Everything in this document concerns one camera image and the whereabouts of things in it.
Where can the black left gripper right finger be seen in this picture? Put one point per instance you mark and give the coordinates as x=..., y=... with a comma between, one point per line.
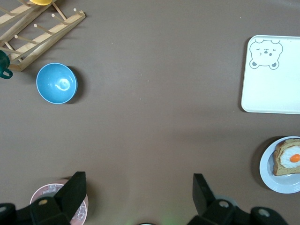
x=204, y=199

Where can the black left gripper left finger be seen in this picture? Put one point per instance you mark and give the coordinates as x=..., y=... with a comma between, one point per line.
x=70, y=192

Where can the pale blue round plate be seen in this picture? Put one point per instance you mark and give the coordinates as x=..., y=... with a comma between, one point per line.
x=267, y=173

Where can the bread slice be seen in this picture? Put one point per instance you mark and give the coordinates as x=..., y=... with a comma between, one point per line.
x=281, y=170

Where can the fried egg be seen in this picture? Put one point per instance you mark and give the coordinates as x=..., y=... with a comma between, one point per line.
x=289, y=158

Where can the clear ice cubes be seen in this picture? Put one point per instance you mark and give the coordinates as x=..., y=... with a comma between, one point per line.
x=50, y=188

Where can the pink bowl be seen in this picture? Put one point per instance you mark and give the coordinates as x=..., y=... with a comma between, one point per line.
x=33, y=196

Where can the blue bowl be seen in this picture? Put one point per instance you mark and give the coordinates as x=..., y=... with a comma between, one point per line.
x=56, y=84

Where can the cream bear print tray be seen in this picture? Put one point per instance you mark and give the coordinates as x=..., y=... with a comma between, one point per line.
x=269, y=89

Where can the dark green cup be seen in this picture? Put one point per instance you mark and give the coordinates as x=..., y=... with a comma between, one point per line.
x=3, y=61

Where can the wooden dish rack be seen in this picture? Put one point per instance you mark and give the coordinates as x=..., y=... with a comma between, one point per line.
x=70, y=21

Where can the yellow cup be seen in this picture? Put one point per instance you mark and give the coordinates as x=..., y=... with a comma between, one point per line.
x=41, y=2

